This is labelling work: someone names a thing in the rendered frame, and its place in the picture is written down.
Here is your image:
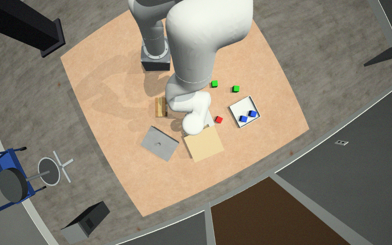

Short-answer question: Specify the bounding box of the brown cardboard box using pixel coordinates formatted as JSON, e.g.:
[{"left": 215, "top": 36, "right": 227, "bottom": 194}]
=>
[{"left": 155, "top": 97, "right": 168, "bottom": 117}]

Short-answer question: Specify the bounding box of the blue block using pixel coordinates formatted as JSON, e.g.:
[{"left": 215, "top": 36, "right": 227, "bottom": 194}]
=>
[
  {"left": 239, "top": 116, "right": 248, "bottom": 123},
  {"left": 248, "top": 110, "right": 257, "bottom": 117}
]

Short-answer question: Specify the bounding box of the red block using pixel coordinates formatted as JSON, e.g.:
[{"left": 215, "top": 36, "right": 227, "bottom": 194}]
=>
[{"left": 215, "top": 116, "right": 223, "bottom": 123}]

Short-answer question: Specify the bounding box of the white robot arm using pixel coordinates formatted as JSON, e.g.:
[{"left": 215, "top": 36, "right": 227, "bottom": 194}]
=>
[{"left": 128, "top": 0, "right": 253, "bottom": 135}]

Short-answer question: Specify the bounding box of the green block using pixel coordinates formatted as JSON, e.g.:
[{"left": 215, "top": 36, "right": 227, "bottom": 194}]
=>
[
  {"left": 211, "top": 80, "right": 218, "bottom": 88},
  {"left": 232, "top": 85, "right": 240, "bottom": 93}
]

